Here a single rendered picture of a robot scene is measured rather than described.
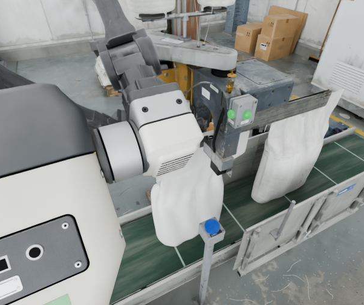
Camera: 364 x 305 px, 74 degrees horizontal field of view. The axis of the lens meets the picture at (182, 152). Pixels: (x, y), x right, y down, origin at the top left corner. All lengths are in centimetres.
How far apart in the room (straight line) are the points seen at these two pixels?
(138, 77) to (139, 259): 118
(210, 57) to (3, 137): 71
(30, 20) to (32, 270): 559
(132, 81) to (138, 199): 182
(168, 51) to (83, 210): 74
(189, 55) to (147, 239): 105
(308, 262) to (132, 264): 123
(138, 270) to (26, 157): 118
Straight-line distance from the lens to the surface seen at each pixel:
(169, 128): 35
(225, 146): 91
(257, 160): 186
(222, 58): 89
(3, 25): 587
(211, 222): 101
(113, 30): 55
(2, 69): 80
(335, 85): 391
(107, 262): 35
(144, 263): 146
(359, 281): 217
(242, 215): 165
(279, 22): 522
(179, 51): 94
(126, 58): 47
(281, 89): 95
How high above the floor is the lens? 169
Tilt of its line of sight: 40 degrees down
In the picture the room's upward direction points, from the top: straight up
